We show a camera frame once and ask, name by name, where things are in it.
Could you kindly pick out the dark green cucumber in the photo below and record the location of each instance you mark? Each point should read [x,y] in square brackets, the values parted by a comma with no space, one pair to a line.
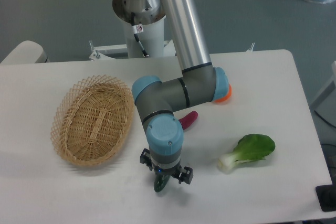
[160,182]

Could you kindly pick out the green bok choy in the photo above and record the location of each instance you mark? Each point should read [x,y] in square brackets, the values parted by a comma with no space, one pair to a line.
[250,148]

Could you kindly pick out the orange round fruit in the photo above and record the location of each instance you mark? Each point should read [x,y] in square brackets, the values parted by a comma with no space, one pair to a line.
[226,97]

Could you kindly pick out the purple sweet potato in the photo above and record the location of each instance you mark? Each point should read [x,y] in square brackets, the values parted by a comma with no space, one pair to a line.
[188,120]

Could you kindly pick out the black device at edge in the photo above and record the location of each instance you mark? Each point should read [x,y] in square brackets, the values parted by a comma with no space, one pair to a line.
[326,197]

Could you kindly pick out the white chair armrest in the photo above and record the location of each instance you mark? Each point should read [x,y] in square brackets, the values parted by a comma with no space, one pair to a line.
[27,52]

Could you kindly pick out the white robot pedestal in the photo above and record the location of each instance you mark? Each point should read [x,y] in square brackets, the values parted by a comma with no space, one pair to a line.
[143,29]

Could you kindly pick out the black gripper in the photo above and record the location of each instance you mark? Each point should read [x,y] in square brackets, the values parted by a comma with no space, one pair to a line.
[167,165]

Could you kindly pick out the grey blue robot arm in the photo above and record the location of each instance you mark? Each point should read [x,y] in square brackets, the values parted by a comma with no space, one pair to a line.
[155,100]

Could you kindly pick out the woven wicker basket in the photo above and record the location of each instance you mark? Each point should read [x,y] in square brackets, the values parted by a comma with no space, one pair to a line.
[93,121]

